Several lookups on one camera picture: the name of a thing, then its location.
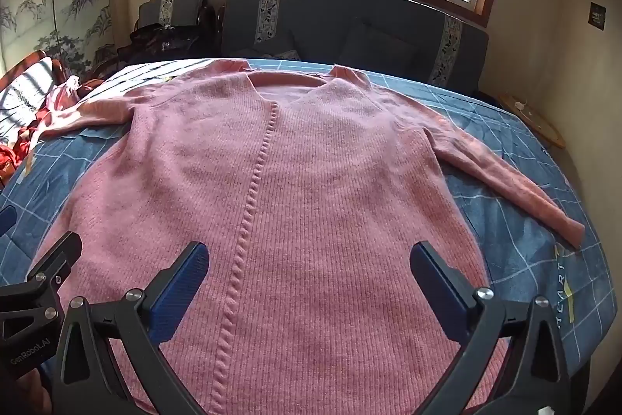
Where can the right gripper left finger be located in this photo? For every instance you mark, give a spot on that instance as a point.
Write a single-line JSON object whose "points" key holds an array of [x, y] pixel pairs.
{"points": [[87, 378]]}

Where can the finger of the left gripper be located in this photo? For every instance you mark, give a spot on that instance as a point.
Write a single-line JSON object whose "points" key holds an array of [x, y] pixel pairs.
{"points": [[56, 264]]}

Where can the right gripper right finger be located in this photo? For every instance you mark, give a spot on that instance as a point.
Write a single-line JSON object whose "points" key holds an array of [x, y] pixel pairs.
{"points": [[533, 378]]}

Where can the pink knit sweater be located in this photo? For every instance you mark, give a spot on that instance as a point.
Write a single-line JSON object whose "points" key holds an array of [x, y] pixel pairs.
{"points": [[309, 193]]}

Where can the red and white clothes pile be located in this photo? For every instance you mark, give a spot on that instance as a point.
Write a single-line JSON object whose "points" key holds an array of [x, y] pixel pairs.
{"points": [[60, 97]]}

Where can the blue plaid bed quilt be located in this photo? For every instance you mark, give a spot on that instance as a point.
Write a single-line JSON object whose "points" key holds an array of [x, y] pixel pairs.
{"points": [[522, 257]]}

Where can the striped red trimmed pillow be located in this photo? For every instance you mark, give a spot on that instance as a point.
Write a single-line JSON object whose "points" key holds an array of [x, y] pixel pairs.
{"points": [[23, 90]]}

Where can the round wooden side table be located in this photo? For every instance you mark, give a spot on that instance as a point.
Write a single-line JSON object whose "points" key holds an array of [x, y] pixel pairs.
{"points": [[537, 123]]}

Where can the dark grey sofa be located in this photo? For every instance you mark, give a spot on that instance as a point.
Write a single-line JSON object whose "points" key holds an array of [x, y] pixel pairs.
{"points": [[400, 38]]}

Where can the black wall plaque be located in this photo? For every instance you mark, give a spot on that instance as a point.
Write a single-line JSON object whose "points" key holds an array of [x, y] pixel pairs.
{"points": [[597, 16]]}

